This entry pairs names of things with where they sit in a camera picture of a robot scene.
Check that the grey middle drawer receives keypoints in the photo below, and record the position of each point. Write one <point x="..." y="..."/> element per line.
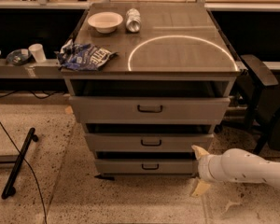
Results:
<point x="138" y="142"/>

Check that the blue chip bag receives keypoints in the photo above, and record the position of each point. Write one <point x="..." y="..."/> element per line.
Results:
<point x="83" y="57"/>

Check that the black stand leg bar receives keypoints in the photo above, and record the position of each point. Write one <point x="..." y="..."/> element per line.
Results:
<point x="9" y="189"/>

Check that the dark bowl with items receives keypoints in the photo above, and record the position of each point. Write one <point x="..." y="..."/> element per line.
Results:
<point x="19" y="57"/>

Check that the grey drawer cabinet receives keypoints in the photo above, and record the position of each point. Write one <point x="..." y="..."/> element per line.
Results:
<point x="178" y="53"/>

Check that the grey top drawer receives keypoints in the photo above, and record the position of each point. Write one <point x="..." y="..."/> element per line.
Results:
<point x="135" y="110"/>

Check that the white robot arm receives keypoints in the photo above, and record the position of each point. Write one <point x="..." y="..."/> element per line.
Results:
<point x="234" y="165"/>

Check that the white bowl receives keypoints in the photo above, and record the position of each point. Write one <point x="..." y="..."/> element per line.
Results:
<point x="105" y="22"/>

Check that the grey bottom drawer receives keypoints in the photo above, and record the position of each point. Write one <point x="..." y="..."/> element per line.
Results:
<point x="145" y="167"/>

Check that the grey low shelf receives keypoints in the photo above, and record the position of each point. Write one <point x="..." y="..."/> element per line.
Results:
<point x="50" y="69"/>

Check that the white paper cup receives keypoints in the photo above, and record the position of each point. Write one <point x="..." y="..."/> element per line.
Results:
<point x="37" y="52"/>

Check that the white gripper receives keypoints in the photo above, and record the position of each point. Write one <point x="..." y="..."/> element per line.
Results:
<point x="204" y="168"/>

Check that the black office chair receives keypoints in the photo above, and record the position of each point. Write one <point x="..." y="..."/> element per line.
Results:
<point x="259" y="89"/>

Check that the silver soda can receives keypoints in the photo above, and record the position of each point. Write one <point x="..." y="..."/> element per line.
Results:
<point x="133" y="20"/>

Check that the grey drawer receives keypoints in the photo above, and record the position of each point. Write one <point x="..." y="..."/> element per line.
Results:
<point x="145" y="167"/>
<point x="138" y="142"/>
<point x="135" y="110"/>

